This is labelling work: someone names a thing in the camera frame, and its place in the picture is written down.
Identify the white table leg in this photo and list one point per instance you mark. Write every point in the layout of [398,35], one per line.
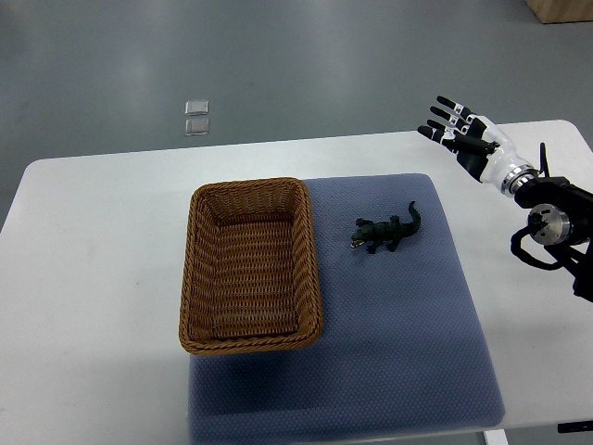
[495,437]

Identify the upper metal floor plate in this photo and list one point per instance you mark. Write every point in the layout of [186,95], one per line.
[196,107]

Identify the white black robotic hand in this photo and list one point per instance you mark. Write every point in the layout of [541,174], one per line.
[479,145]

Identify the dark toy crocodile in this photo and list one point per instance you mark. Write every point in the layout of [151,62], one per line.
[391,233]

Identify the brown wicker basket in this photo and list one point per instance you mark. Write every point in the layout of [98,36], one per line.
[250,275]

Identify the blue grey fabric mat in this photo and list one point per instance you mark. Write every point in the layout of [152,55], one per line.
[401,351]

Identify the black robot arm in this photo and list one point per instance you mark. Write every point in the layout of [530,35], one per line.
[559,220]

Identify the black clamp under table edge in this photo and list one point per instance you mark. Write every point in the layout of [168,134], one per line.
[575,427]

